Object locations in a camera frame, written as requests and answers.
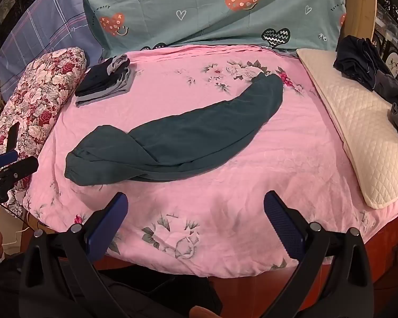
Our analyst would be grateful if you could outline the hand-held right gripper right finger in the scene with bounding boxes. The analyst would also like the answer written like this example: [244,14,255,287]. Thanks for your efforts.
[263,190,375,318]

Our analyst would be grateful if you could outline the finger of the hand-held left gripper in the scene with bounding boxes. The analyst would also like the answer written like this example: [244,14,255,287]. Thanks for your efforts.
[2,156,39,186]
[0,122,20,174]

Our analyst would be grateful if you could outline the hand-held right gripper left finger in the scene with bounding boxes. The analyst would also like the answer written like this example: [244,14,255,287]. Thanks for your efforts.
[19,191,129,318]

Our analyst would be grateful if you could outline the dark teal pants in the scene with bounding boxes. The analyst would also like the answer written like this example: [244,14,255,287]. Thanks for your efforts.
[64,73,283,186]

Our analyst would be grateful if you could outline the red floral rolled quilt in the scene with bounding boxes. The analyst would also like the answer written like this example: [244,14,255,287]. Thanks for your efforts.
[0,48,88,217]

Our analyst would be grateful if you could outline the pink floral blanket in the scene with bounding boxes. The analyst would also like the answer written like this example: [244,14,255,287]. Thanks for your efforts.
[21,43,385,279]

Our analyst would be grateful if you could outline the folded dark navy garment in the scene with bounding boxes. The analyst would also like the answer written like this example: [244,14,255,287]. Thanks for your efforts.
[76,66,128,97]

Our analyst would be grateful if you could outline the cream quilted pillow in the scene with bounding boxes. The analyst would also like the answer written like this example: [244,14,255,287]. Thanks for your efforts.
[296,48,398,210]

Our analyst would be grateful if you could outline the folded grey garment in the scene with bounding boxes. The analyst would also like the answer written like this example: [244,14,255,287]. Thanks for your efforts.
[76,56,135,108]

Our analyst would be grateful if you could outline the blue plaid pillow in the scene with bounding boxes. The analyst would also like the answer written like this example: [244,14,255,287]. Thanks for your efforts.
[0,0,103,90]

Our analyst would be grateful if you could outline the crumpled dark grey garment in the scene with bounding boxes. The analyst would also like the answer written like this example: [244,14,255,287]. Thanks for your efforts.
[373,69,398,140]

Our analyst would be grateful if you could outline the crumpled navy garment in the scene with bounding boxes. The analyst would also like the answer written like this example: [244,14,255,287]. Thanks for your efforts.
[333,35,390,91]

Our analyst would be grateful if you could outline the teal heart-print blanket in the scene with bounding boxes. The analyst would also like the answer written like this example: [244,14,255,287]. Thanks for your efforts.
[83,0,347,55]

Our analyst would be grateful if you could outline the wooden headboard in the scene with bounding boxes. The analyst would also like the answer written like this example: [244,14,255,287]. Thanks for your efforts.
[343,0,379,52]

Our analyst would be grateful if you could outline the white cable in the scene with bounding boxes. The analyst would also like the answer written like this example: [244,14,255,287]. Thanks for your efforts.
[2,214,40,249]

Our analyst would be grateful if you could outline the red wooden bed frame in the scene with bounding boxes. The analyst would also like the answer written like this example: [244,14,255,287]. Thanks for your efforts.
[96,202,398,294]

